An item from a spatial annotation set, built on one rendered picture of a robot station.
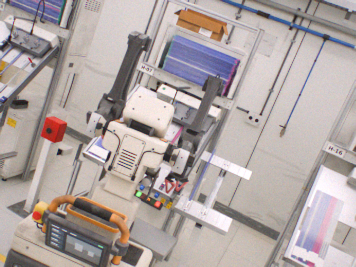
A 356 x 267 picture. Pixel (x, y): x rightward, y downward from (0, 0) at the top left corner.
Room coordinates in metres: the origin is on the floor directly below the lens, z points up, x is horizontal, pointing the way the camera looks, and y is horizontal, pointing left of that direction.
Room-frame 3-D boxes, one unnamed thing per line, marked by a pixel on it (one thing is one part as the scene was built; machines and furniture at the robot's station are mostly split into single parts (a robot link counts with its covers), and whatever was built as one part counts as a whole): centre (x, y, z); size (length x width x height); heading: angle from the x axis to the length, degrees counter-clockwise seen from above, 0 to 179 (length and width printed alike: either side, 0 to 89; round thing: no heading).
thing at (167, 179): (1.99, -0.07, 0.97); 0.07 x 0.07 x 0.09; 61
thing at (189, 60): (2.99, 0.03, 1.52); 0.51 x 0.13 x 0.27; 75
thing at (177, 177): (2.02, -0.09, 1.04); 0.10 x 0.07 x 0.07; 151
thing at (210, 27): (3.31, 0.05, 1.82); 0.68 x 0.30 x 0.20; 75
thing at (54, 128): (2.87, 0.87, 0.39); 0.24 x 0.24 x 0.78; 75
